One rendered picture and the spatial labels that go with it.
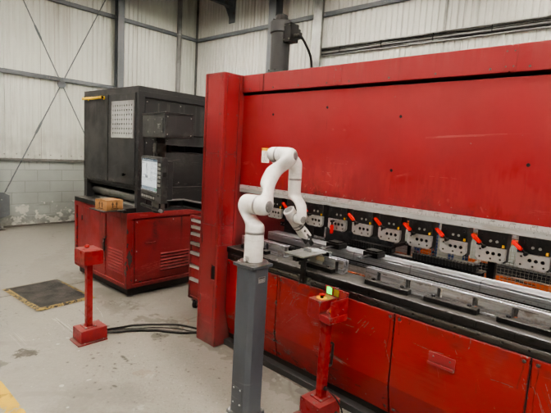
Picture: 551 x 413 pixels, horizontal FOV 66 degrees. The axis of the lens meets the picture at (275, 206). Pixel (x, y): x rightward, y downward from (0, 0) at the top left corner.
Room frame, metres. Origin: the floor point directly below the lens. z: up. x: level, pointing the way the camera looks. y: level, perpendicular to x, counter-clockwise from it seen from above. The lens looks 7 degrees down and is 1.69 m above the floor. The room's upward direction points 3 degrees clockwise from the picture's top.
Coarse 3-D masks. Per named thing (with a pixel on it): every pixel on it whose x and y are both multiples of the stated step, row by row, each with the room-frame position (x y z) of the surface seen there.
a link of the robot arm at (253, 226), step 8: (240, 200) 2.61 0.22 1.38; (248, 200) 2.57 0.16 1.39; (240, 208) 2.60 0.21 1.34; (248, 208) 2.56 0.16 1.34; (248, 216) 2.59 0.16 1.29; (256, 216) 2.65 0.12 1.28; (248, 224) 2.56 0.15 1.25; (256, 224) 2.56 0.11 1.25; (248, 232) 2.55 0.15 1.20; (256, 232) 2.54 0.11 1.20; (264, 232) 2.60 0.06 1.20
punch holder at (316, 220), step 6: (312, 204) 3.09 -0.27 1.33; (318, 204) 3.05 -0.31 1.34; (312, 210) 3.09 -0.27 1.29; (318, 210) 3.05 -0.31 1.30; (324, 210) 3.03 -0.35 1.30; (312, 216) 3.08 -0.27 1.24; (318, 216) 3.04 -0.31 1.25; (324, 216) 3.04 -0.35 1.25; (306, 222) 3.12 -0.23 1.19; (312, 222) 3.08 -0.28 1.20; (318, 222) 3.04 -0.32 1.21; (324, 222) 3.04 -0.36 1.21
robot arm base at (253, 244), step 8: (248, 240) 2.55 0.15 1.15; (256, 240) 2.54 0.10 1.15; (248, 248) 2.55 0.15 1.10; (256, 248) 2.54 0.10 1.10; (248, 256) 2.55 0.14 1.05; (256, 256) 2.55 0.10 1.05; (240, 264) 2.54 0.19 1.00; (248, 264) 2.52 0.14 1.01; (256, 264) 2.53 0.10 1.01; (264, 264) 2.54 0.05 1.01
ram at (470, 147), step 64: (256, 128) 3.52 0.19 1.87; (320, 128) 3.08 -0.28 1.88; (384, 128) 2.73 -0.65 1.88; (448, 128) 2.46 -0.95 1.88; (512, 128) 2.23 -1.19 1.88; (256, 192) 3.50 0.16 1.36; (320, 192) 3.05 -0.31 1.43; (384, 192) 2.71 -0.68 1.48; (448, 192) 2.43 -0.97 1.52; (512, 192) 2.21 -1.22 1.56
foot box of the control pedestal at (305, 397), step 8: (312, 392) 2.68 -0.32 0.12; (328, 392) 2.69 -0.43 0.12; (304, 400) 2.60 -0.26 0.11; (312, 400) 2.58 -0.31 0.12; (328, 400) 2.59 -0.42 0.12; (304, 408) 2.60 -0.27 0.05; (312, 408) 2.54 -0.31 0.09; (320, 408) 2.50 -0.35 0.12; (328, 408) 2.55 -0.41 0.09; (336, 408) 2.60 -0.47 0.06
